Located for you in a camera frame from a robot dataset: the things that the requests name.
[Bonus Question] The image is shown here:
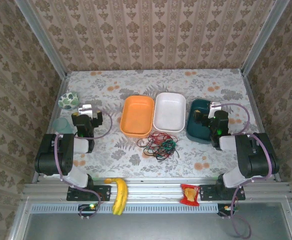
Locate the thin red cable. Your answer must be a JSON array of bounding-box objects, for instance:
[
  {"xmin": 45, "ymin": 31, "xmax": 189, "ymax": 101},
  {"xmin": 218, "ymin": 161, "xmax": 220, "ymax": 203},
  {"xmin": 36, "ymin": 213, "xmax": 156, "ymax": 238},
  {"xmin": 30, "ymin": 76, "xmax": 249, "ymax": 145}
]
[{"xmin": 137, "ymin": 131, "xmax": 179, "ymax": 151}]

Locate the teal plastic tray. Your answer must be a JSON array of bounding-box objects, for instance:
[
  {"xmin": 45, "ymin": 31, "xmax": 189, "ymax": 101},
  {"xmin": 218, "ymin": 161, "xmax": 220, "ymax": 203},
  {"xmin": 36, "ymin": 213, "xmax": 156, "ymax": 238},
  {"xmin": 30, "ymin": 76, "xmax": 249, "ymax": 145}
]
[{"xmin": 186, "ymin": 99, "xmax": 220, "ymax": 145}]

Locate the translucent green cup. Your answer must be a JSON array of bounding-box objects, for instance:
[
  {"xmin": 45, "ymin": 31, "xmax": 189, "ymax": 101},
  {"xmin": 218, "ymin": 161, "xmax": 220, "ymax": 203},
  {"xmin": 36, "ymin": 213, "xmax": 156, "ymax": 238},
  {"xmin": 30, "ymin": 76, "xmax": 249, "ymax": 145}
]
[{"xmin": 52, "ymin": 117, "xmax": 73, "ymax": 137}]

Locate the green patterned ball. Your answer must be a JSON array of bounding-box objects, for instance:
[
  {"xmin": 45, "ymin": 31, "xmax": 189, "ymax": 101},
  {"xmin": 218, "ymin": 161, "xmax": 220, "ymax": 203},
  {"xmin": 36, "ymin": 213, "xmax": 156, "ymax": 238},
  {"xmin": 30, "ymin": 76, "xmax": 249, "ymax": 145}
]
[{"xmin": 58, "ymin": 91, "xmax": 80, "ymax": 110}]

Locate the white plastic tray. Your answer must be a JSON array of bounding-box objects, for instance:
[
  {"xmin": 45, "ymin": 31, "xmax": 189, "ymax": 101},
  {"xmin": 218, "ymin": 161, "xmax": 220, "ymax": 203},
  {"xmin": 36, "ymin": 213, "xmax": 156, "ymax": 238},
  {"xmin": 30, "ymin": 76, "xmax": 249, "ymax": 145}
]
[{"xmin": 152, "ymin": 92, "xmax": 186, "ymax": 133}]

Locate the orange plastic tray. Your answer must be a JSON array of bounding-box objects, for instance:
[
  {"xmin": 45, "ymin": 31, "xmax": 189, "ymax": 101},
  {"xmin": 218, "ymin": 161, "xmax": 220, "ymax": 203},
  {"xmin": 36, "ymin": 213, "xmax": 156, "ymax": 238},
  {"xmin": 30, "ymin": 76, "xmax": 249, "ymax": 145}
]
[{"xmin": 120, "ymin": 95, "xmax": 155, "ymax": 138}]

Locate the floral tablecloth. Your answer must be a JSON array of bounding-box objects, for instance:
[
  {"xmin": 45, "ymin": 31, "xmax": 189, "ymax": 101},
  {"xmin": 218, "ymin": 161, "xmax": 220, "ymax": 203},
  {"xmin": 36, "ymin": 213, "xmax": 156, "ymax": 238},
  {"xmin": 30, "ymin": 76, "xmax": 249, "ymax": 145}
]
[{"xmin": 44, "ymin": 69, "xmax": 269, "ymax": 180}]

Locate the yellow banana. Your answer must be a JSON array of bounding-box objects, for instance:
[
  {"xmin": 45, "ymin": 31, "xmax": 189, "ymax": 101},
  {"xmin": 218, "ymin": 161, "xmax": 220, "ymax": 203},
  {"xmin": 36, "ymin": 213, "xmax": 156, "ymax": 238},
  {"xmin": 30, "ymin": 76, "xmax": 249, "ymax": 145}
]
[{"xmin": 104, "ymin": 177, "xmax": 129, "ymax": 216}]

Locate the red snack packet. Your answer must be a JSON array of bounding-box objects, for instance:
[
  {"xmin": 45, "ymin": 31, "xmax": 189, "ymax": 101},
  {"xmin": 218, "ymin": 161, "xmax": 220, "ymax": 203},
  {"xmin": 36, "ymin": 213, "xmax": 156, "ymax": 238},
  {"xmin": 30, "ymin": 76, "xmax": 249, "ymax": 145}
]
[{"xmin": 180, "ymin": 184, "xmax": 201, "ymax": 207}]

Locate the small black controller board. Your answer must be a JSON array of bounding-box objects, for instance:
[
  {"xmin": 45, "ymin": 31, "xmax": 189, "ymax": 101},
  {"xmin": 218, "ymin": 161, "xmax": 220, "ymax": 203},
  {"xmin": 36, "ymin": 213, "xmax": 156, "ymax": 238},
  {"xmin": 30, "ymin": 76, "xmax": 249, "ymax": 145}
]
[
  {"xmin": 78, "ymin": 203, "xmax": 99, "ymax": 217},
  {"xmin": 217, "ymin": 203, "xmax": 239, "ymax": 217}
]

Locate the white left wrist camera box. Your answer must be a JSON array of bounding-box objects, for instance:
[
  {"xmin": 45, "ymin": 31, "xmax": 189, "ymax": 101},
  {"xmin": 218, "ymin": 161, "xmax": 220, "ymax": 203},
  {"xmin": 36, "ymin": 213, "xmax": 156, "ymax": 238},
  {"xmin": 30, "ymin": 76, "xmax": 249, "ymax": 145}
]
[{"xmin": 77, "ymin": 104, "xmax": 93, "ymax": 118}]

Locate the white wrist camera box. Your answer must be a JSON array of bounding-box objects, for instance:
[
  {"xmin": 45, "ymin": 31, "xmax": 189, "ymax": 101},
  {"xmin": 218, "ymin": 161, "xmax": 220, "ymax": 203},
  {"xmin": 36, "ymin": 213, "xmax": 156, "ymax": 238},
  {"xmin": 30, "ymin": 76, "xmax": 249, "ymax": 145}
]
[
  {"xmin": 209, "ymin": 101, "xmax": 223, "ymax": 113},
  {"xmin": 77, "ymin": 104, "xmax": 93, "ymax": 118}
]

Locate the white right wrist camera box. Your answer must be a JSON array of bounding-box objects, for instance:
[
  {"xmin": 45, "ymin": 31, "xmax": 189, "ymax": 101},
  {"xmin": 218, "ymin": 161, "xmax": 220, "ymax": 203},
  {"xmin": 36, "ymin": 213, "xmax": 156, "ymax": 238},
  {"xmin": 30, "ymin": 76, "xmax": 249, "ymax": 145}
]
[{"xmin": 209, "ymin": 101, "xmax": 223, "ymax": 113}]

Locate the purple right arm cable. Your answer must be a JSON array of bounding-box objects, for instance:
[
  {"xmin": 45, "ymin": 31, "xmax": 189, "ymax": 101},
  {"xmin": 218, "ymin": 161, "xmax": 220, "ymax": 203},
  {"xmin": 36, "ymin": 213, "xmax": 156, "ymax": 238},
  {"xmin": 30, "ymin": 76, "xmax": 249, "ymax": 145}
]
[{"xmin": 219, "ymin": 103, "xmax": 279, "ymax": 239}]

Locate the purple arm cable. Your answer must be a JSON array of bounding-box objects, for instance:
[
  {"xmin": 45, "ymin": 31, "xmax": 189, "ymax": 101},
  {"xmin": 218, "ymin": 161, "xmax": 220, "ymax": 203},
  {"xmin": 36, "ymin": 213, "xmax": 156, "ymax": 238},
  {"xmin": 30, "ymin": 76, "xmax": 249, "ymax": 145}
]
[
  {"xmin": 219, "ymin": 103, "xmax": 279, "ymax": 239},
  {"xmin": 55, "ymin": 107, "xmax": 113, "ymax": 221}
]

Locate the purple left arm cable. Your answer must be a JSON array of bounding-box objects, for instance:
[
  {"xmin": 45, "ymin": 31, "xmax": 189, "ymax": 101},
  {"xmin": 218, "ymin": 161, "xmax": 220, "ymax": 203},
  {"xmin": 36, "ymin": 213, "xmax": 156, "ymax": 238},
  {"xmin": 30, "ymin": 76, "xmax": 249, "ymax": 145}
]
[{"xmin": 55, "ymin": 107, "xmax": 113, "ymax": 221}]

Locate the thin green cable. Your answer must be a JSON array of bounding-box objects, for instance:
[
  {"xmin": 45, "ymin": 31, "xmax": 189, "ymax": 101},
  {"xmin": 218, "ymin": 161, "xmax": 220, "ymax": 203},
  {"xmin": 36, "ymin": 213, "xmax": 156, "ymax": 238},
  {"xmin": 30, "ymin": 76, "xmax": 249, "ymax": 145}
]
[{"xmin": 145, "ymin": 139, "xmax": 178, "ymax": 157}]

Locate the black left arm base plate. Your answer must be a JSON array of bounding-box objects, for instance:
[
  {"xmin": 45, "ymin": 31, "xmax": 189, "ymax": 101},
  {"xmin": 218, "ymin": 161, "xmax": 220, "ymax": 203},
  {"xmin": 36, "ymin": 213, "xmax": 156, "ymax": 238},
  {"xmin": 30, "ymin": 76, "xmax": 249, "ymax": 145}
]
[{"xmin": 66, "ymin": 184, "xmax": 111, "ymax": 202}]

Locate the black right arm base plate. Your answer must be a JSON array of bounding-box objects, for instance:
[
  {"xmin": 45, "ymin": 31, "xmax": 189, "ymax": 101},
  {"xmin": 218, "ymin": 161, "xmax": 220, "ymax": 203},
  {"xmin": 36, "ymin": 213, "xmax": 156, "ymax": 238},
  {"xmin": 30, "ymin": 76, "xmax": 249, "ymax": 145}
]
[{"xmin": 199, "ymin": 184, "xmax": 246, "ymax": 201}]

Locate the aluminium frame post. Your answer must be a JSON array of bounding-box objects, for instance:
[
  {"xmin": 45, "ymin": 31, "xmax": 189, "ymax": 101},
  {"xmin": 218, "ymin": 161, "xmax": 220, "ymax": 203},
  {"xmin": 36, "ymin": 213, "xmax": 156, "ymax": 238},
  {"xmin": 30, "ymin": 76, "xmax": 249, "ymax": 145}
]
[
  {"xmin": 14, "ymin": 0, "xmax": 68, "ymax": 79},
  {"xmin": 240, "ymin": 0, "xmax": 290, "ymax": 76}
]

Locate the aluminium frame rail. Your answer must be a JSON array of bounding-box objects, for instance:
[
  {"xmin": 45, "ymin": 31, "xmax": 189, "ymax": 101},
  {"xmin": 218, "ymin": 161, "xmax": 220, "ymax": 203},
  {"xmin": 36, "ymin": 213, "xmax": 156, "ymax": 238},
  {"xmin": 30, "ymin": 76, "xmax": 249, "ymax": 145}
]
[{"xmin": 23, "ymin": 178, "xmax": 292, "ymax": 201}]

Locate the grey slotted cable duct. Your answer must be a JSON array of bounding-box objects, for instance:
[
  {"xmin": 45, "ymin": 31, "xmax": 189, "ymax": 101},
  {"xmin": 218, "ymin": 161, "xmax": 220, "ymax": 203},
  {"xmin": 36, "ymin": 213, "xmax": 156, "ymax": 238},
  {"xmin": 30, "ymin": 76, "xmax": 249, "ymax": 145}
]
[{"xmin": 29, "ymin": 202, "xmax": 221, "ymax": 215}]

